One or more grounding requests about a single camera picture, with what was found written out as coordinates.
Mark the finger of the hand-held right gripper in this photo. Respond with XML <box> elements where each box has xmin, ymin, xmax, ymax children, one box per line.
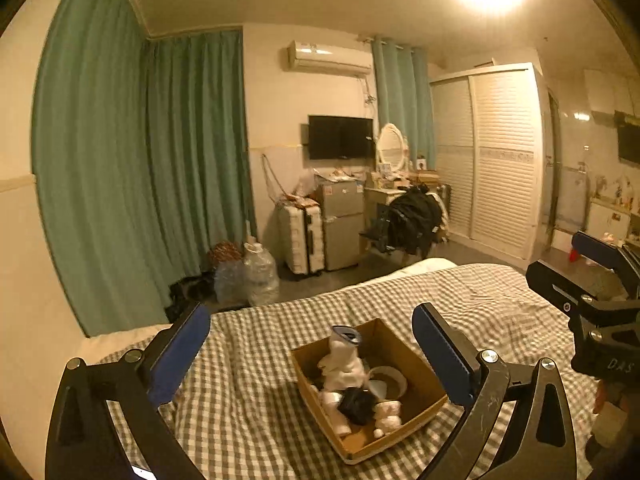
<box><xmin>572</xmin><ymin>231</ymin><xmax>640</xmax><ymax>302</ymax></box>
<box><xmin>526</xmin><ymin>259</ymin><xmax>640</xmax><ymax>333</ymax></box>

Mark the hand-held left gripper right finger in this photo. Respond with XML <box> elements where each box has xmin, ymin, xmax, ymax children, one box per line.
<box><xmin>411</xmin><ymin>302</ymin><xmax>578</xmax><ymax>480</ymax></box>

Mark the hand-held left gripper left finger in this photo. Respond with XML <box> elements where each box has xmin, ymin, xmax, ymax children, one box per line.
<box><xmin>45</xmin><ymin>302</ymin><xmax>211</xmax><ymax>480</ymax></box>

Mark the brown cardboard box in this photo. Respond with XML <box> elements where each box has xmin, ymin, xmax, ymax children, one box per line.
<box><xmin>291</xmin><ymin>317</ymin><xmax>450</xmax><ymax>465</ymax></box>

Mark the white tape roll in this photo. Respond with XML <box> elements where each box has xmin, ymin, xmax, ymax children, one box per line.
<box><xmin>367</xmin><ymin>366</ymin><xmax>409</xmax><ymax>401</ymax></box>

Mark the small white plush toy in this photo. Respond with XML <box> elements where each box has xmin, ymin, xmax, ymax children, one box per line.
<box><xmin>372</xmin><ymin>400</ymin><xmax>405</xmax><ymax>437</ymax></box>

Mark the blue drink carton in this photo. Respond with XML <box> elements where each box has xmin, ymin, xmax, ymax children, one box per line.
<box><xmin>330</xmin><ymin>325</ymin><xmax>362</xmax><ymax>350</ymax></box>

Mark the black sock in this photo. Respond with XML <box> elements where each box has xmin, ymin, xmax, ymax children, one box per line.
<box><xmin>338</xmin><ymin>387</ymin><xmax>380</xmax><ymax>424</ymax></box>

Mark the white sock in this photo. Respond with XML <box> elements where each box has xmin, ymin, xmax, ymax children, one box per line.
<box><xmin>320</xmin><ymin>342</ymin><xmax>369</xmax><ymax>392</ymax></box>

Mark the white cloth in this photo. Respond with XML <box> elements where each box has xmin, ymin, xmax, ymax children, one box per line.
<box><xmin>319</xmin><ymin>389</ymin><xmax>354</xmax><ymax>435</ymax></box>

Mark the person's right hand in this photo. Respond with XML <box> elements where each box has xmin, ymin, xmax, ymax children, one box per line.
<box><xmin>593</xmin><ymin>379</ymin><xmax>632</xmax><ymax>462</ymax></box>

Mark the black bag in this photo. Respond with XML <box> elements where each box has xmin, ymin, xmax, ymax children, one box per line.
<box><xmin>167</xmin><ymin>272</ymin><xmax>219</xmax><ymax>322</ymax></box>

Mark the grey checked blanket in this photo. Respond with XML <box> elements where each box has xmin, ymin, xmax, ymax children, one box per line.
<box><xmin>94</xmin><ymin>262</ymin><xmax>603</xmax><ymax>480</ymax></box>

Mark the clear plastic water jug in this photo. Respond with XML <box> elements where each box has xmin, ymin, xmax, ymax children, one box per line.
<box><xmin>214</xmin><ymin>260</ymin><xmax>249</xmax><ymax>306</ymax></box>
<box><xmin>242</xmin><ymin>242</ymin><xmax>280</xmax><ymax>306</ymax></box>

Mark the patterned fabric bag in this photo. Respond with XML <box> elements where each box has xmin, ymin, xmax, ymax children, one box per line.
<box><xmin>208</xmin><ymin>242</ymin><xmax>243</xmax><ymax>266</ymax></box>

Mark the white louvred wardrobe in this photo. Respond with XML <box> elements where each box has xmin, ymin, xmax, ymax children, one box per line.
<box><xmin>428</xmin><ymin>62</ymin><xmax>549</xmax><ymax>264</ymax></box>

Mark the black jacket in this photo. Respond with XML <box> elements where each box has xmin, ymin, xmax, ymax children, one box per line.
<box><xmin>384</xmin><ymin>185</ymin><xmax>444</xmax><ymax>255</ymax></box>

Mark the small silver fridge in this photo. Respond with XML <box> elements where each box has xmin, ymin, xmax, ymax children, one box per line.
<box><xmin>315</xmin><ymin>177</ymin><xmax>366</xmax><ymax>272</ymax></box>

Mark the white hard suitcase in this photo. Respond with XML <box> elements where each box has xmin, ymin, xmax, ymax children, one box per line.
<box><xmin>276</xmin><ymin>199</ymin><xmax>325</xmax><ymax>276</ymax></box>

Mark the wide green curtain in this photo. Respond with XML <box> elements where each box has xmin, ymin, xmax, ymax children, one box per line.
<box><xmin>31</xmin><ymin>0</ymin><xmax>259</xmax><ymax>339</ymax></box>

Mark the oval white vanity mirror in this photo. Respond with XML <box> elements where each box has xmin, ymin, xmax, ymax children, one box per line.
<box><xmin>375</xmin><ymin>122</ymin><xmax>409</xmax><ymax>174</ymax></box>

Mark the narrow green curtain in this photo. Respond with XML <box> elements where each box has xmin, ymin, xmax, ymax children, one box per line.
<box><xmin>370</xmin><ymin>36</ymin><xmax>436</xmax><ymax>174</ymax></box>

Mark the white air conditioner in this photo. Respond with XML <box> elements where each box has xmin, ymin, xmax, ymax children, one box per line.
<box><xmin>286</xmin><ymin>39</ymin><xmax>375</xmax><ymax>79</ymax></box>

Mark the black wall television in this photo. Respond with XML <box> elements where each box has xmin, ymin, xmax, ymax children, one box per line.
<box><xmin>307</xmin><ymin>115</ymin><xmax>375</xmax><ymax>160</ymax></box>

